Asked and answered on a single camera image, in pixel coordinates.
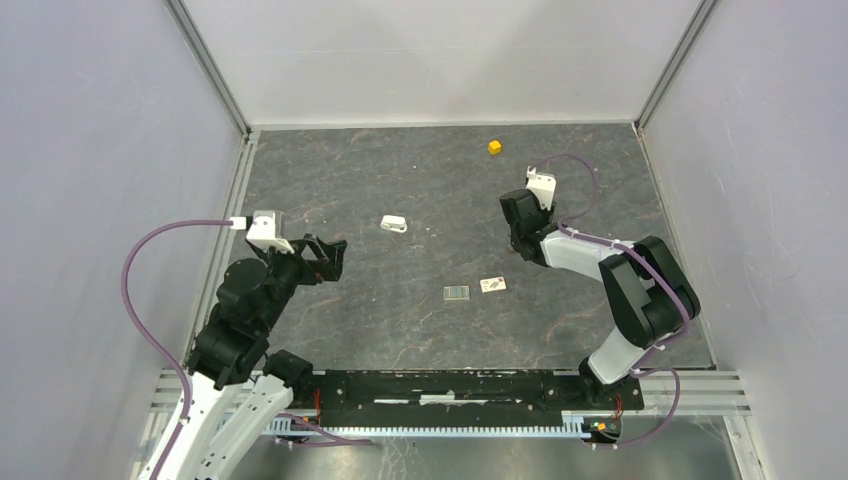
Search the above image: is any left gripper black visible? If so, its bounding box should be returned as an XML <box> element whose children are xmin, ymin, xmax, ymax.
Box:
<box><xmin>255</xmin><ymin>231</ymin><xmax>347</xmax><ymax>331</ymax></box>

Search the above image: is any staple strip box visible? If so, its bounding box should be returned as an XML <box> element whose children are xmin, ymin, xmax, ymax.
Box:
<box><xmin>479</xmin><ymin>277</ymin><xmax>507</xmax><ymax>293</ymax></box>

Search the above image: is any clear staple tray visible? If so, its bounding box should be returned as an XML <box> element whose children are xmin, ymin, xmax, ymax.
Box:
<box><xmin>443</xmin><ymin>285</ymin><xmax>470</xmax><ymax>301</ymax></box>

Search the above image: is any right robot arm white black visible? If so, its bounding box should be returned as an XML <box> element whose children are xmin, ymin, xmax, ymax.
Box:
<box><xmin>499</xmin><ymin>189</ymin><xmax>701</xmax><ymax>408</ymax></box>

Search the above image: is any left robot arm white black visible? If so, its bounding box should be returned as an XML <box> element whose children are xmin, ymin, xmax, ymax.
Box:
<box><xmin>140</xmin><ymin>232</ymin><xmax>348</xmax><ymax>479</ymax></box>

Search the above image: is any yellow cube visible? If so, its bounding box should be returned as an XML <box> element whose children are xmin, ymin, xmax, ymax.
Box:
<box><xmin>488</xmin><ymin>140</ymin><xmax>503</xmax><ymax>156</ymax></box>

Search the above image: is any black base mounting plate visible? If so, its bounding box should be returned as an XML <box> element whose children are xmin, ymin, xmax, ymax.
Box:
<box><xmin>291</xmin><ymin>369</ymin><xmax>645</xmax><ymax>428</ymax></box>

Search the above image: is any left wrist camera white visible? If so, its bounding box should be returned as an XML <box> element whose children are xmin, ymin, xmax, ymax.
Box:
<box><xmin>228</xmin><ymin>210</ymin><xmax>295</xmax><ymax>254</ymax></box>

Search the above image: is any aluminium rail frame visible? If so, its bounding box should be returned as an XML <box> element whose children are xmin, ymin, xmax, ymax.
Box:
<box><xmin>152</xmin><ymin>368</ymin><xmax>753</xmax><ymax>439</ymax></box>

